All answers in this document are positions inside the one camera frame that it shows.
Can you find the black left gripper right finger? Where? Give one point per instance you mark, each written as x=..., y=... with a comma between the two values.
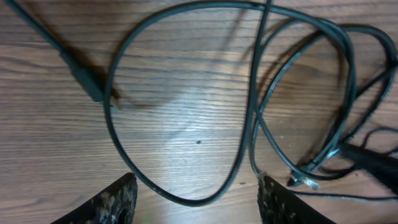
x=279, y=206

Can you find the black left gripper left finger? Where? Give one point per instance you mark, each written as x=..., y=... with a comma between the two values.
x=115, y=204

